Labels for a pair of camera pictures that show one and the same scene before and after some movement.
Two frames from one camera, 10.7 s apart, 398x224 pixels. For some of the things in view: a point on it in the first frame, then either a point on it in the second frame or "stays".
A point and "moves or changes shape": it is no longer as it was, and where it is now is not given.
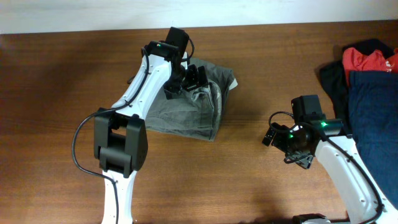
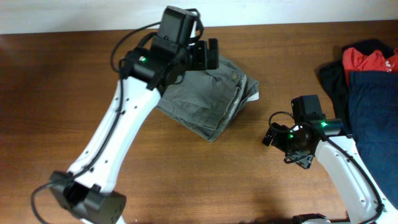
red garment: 374,60 stays
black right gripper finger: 302,158 stays
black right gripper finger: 269,136 stays
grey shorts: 196,112 moves or changes shape
